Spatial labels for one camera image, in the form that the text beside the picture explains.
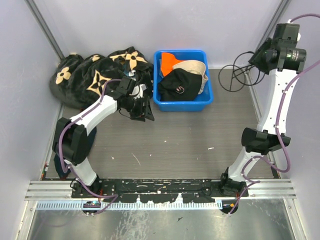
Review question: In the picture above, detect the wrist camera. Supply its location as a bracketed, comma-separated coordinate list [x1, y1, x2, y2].
[130, 84, 147, 99]
[287, 19, 301, 42]

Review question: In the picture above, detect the orange hat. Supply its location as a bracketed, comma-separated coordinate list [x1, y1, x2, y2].
[160, 52, 182, 77]

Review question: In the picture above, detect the aluminium front rail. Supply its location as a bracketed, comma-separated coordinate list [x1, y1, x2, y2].
[24, 179, 297, 201]

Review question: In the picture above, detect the blue plastic bin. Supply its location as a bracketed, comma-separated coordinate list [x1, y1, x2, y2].
[153, 49, 214, 112]

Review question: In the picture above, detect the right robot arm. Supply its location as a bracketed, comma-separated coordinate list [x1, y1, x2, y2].
[219, 22, 307, 197]

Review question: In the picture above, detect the beige bucket hat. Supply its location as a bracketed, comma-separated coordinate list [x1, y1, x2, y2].
[172, 60, 209, 95]

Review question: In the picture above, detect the black bucket hat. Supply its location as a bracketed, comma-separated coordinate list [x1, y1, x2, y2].
[157, 68, 202, 102]

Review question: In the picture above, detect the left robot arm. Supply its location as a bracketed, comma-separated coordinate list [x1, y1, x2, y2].
[52, 77, 155, 198]

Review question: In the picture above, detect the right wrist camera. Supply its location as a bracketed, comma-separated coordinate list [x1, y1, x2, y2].
[287, 19, 301, 42]

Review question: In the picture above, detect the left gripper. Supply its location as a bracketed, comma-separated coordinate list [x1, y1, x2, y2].
[125, 96, 155, 123]

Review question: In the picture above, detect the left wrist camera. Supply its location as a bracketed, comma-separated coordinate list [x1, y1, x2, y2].
[130, 84, 147, 99]

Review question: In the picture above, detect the navy cloth with red stripe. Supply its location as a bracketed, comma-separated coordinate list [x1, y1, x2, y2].
[53, 126, 98, 180]

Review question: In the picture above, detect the black flower-pattern blanket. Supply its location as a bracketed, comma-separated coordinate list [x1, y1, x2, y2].
[49, 46, 154, 110]

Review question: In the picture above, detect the black wire hat stand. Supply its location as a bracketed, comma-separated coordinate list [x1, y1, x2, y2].
[217, 51, 266, 93]

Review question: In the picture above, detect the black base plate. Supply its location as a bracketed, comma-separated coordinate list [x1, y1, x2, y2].
[70, 177, 250, 204]

